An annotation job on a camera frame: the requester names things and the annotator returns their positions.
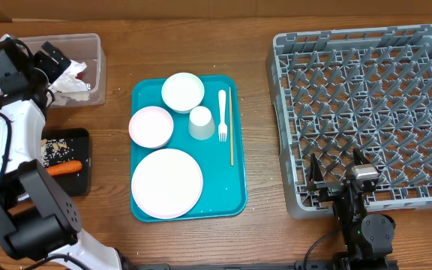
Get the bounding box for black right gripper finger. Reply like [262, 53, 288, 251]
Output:
[352, 148, 371, 166]
[309, 154, 323, 182]

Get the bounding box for white napkin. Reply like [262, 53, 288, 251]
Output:
[49, 60, 89, 106]

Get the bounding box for red snack wrapper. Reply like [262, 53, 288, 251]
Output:
[76, 72, 84, 80]

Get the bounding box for rice and peanut scraps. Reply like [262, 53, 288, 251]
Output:
[41, 139, 70, 167]

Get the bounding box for orange carrot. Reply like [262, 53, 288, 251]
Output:
[46, 160, 83, 176]

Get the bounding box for pink bowl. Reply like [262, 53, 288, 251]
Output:
[128, 106, 174, 149]

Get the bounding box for white cup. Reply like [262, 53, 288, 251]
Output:
[188, 106, 215, 140]

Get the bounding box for pale green bowl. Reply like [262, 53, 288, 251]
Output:
[161, 72, 205, 114]

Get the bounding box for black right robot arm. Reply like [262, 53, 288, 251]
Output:
[301, 148, 398, 270]

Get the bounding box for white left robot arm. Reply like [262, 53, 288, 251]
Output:
[0, 35, 134, 269]

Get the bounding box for grey dishwasher rack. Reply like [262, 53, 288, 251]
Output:
[266, 24, 432, 219]

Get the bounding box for black waste tray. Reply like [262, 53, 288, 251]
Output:
[42, 127, 92, 197]

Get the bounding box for clear plastic bin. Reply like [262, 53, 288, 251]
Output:
[21, 33, 107, 108]

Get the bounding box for teal serving tray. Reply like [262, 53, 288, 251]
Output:
[131, 75, 248, 221]

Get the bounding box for white plastic fork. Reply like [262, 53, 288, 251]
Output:
[218, 90, 228, 142]

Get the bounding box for wooden chopstick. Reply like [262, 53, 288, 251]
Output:
[228, 87, 234, 167]

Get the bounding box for large pink plate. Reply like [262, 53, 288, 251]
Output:
[131, 148, 203, 220]

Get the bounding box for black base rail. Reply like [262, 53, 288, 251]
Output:
[125, 259, 400, 270]

